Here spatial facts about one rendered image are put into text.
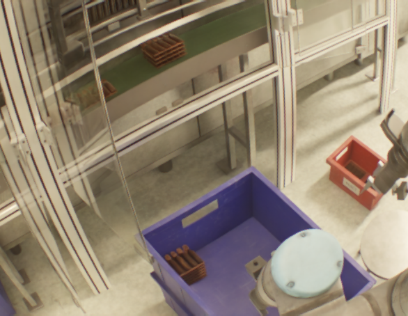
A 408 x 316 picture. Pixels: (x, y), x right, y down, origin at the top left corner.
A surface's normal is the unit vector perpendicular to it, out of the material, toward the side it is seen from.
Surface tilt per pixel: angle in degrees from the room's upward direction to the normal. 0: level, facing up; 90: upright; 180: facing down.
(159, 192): 0
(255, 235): 0
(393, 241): 0
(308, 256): 19
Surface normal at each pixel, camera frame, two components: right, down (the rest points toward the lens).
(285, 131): 0.55, 0.54
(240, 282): -0.11, -0.71
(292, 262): 0.01, -0.46
